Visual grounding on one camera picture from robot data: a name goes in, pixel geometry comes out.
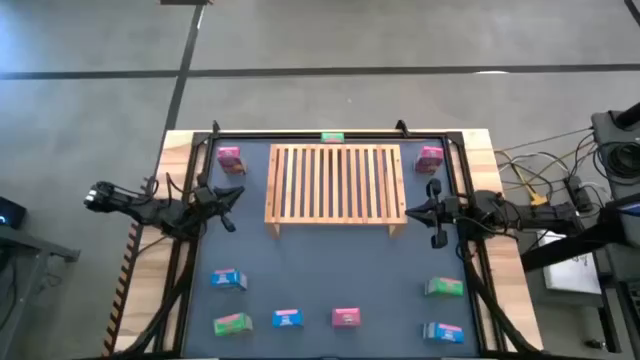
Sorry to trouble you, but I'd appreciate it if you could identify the black support beam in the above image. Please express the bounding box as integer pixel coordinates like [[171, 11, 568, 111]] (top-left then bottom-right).
[[519, 197, 640, 274]]

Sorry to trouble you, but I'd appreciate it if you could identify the black power strip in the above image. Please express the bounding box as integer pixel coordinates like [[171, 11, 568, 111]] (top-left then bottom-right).
[[563, 174, 595, 214]]

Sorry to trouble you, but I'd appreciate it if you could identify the black metal table frame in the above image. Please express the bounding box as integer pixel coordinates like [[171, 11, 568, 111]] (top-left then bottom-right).
[[102, 118, 551, 360]]

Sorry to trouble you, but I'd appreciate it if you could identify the yellow cable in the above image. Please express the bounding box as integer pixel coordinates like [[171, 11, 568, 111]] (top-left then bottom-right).
[[509, 164, 550, 208]]

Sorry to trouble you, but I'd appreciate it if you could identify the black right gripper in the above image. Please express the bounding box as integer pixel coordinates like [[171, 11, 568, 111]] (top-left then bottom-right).
[[404, 177, 464, 250]]

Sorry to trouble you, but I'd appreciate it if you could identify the pink Raisin Bran cereal box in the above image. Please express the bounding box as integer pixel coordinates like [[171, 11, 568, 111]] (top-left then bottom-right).
[[414, 145, 445, 176], [331, 307, 362, 330], [216, 145, 248, 176]]

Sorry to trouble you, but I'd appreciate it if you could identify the black coiled cable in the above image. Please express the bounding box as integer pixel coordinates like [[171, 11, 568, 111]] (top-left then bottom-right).
[[594, 141, 640, 179]]

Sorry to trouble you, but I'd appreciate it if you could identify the thin floor cable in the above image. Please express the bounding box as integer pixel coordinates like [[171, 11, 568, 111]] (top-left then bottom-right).
[[494, 127, 596, 154]]

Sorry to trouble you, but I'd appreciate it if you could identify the wooden slatted shelf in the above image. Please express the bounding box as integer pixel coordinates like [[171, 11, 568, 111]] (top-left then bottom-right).
[[263, 143, 409, 239]]

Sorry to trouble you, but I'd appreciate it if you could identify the grey table mat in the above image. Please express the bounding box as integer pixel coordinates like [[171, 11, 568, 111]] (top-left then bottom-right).
[[182, 137, 484, 360]]

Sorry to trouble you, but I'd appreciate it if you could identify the white paper sheet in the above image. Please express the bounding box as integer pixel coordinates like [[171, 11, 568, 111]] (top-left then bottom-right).
[[542, 229, 603, 296]]

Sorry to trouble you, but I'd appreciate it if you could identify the grey equipment case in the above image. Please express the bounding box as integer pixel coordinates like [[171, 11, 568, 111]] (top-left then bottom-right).
[[589, 102, 640, 201]]

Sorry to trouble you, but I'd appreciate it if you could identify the grey metal stand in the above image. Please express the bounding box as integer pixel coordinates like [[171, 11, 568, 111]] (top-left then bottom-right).
[[0, 224, 81, 360]]

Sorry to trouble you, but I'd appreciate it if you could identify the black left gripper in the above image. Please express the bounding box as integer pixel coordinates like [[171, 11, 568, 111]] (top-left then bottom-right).
[[192, 171, 246, 234]]

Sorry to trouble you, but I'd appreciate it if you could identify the blue Rice Krispies cereal box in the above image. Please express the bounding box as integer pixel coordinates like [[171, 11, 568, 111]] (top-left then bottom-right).
[[422, 321, 466, 345], [271, 308, 305, 330], [209, 268, 249, 292]]

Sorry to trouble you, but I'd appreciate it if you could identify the orange black cable chain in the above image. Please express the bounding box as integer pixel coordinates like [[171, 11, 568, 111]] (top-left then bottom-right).
[[102, 222, 144, 357]]

